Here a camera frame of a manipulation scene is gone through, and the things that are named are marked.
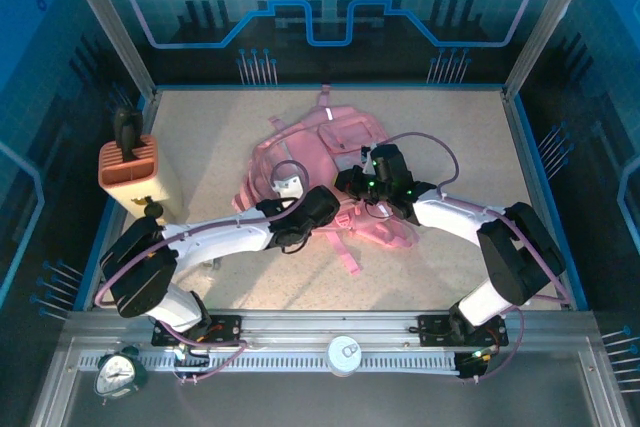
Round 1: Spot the white round button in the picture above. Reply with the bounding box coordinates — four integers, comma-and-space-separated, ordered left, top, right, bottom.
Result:
325, 335, 363, 378

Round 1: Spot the black controller box with wires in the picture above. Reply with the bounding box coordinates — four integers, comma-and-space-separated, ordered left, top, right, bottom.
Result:
172, 340, 211, 386
454, 346, 501, 383

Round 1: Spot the aluminium front frame rail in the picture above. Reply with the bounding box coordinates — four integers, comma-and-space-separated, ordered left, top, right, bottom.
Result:
67, 309, 596, 353

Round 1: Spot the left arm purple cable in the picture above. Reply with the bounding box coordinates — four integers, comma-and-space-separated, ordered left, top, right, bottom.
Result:
94, 160, 310, 387

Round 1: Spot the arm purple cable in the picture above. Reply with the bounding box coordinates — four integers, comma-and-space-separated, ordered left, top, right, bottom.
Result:
94, 160, 310, 387
369, 131, 572, 383

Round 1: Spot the aluminium frame post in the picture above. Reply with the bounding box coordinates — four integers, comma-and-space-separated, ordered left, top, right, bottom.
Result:
501, 0, 604, 102
53, 0, 160, 102

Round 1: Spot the pink school backpack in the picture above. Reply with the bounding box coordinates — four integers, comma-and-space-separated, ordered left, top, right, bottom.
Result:
230, 84, 421, 276

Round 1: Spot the white slotted cable duct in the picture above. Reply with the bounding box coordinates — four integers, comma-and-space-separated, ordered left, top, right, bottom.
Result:
77, 350, 461, 376

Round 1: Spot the black knife handle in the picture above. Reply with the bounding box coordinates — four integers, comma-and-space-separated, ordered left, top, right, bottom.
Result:
112, 106, 132, 148
124, 111, 146, 163

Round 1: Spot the green alarm clock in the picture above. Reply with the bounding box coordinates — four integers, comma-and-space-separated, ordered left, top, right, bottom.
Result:
94, 345, 149, 406

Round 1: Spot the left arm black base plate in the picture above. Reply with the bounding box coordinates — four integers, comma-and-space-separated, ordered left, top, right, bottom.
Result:
151, 314, 245, 348

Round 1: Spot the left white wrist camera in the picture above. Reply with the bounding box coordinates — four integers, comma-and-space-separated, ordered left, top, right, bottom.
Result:
271, 175, 307, 201

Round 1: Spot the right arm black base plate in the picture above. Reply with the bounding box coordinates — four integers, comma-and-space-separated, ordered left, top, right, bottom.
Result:
417, 314, 510, 348

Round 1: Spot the orange cream knife block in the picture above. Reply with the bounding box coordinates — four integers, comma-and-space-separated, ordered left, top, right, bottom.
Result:
97, 135, 179, 226

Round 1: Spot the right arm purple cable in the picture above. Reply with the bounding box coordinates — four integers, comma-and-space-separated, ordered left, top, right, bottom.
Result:
369, 131, 572, 383

